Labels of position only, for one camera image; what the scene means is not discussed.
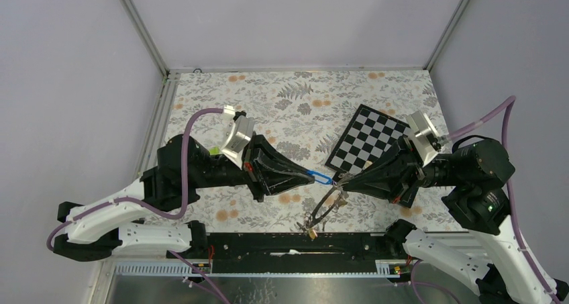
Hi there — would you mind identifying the black white chessboard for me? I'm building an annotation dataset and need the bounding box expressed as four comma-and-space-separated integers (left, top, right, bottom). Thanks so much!
325, 104, 410, 174

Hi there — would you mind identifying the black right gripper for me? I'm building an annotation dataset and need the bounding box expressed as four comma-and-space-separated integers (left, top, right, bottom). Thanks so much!
342, 134, 467, 203

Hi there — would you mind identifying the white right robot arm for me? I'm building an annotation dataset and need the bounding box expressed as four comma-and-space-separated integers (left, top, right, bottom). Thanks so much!
342, 112, 567, 303

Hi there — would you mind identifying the black front rail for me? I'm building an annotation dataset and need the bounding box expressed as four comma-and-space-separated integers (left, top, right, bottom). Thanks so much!
180, 232, 407, 260

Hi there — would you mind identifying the blue key tag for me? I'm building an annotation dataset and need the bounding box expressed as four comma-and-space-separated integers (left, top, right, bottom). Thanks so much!
307, 170, 334, 185

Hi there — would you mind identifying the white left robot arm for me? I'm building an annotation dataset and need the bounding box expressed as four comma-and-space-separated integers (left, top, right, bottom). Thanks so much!
46, 106, 316, 262

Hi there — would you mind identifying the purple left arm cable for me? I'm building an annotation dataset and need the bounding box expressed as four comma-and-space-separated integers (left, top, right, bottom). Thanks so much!
46, 107, 250, 304

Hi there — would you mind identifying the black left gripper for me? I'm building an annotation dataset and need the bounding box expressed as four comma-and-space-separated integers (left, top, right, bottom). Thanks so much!
191, 130, 316, 202

